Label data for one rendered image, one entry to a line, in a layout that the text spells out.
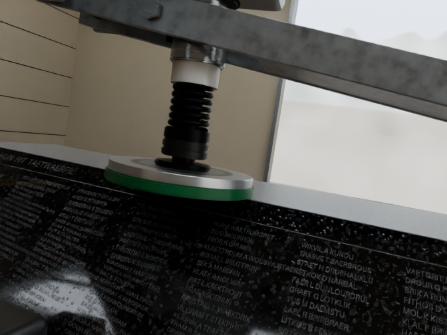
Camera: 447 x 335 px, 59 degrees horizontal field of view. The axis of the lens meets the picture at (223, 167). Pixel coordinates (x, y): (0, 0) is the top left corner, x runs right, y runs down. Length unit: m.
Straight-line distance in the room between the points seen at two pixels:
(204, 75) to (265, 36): 0.10
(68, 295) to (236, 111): 5.35
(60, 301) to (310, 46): 0.46
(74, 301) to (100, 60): 6.66
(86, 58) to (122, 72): 0.79
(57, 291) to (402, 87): 0.51
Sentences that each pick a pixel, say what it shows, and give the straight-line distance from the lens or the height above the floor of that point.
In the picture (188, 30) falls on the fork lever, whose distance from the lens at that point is 0.55.
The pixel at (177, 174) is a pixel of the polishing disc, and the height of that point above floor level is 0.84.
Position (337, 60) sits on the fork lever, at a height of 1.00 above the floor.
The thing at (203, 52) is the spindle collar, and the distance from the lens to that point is 0.56.
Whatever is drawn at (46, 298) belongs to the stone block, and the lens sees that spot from 0.60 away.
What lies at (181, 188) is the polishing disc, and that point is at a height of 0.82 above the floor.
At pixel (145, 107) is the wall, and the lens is 6.50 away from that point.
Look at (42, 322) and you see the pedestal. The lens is 0.33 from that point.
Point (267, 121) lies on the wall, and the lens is 5.67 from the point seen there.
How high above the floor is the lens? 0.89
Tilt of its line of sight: 4 degrees down
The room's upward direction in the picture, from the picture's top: 9 degrees clockwise
